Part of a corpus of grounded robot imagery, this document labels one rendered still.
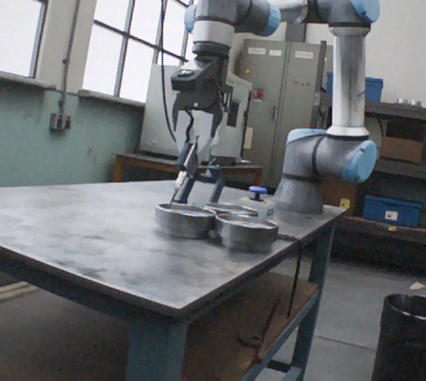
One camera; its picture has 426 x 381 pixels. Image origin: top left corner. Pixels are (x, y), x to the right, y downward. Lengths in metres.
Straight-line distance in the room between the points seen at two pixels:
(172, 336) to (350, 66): 0.89
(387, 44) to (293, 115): 1.22
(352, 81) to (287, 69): 3.57
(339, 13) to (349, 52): 0.10
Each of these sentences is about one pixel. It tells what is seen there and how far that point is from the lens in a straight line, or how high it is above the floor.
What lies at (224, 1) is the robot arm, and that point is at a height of 1.22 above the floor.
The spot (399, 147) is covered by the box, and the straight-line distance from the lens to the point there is 4.26.
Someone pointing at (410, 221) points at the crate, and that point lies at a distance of 4.31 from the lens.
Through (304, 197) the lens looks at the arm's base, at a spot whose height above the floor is 0.84.
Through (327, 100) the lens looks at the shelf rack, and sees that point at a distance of 4.30.
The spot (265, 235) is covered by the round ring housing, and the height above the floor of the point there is 0.83.
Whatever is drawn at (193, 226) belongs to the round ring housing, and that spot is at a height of 0.82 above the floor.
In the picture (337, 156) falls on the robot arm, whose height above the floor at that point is 0.97.
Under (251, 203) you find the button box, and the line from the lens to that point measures 1.02.
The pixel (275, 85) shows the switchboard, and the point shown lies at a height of 1.58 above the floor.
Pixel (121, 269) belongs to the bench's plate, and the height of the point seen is 0.80.
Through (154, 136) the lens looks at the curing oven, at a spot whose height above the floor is 0.92.
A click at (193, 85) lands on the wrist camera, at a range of 0.77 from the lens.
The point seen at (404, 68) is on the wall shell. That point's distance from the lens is 4.90.
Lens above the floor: 0.97
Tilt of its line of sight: 3 degrees down
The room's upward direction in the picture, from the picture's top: 8 degrees clockwise
